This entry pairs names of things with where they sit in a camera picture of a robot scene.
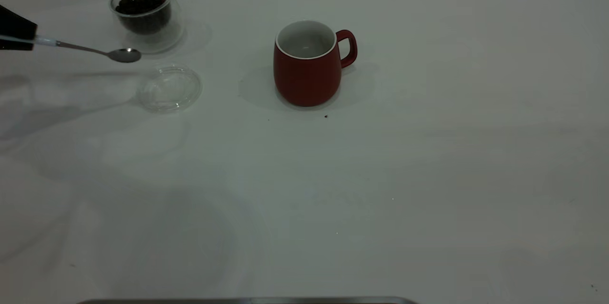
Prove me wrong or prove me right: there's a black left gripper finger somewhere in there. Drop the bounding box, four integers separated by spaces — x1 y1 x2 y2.
0 4 38 39
0 41 35 52

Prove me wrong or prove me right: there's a metal spoon light blue handle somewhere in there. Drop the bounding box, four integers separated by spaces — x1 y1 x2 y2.
0 34 142 63

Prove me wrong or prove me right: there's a glass bowl of coffee beans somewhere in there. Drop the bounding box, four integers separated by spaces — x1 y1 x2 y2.
109 0 184 54

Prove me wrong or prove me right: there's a red ceramic mug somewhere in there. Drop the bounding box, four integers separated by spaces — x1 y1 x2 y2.
273 20 358 107

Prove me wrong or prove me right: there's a dark coffee beans pile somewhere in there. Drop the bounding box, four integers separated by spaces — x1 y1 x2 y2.
116 0 171 34

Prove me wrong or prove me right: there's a clear glass lid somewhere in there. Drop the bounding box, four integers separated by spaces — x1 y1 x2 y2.
137 65 203 114

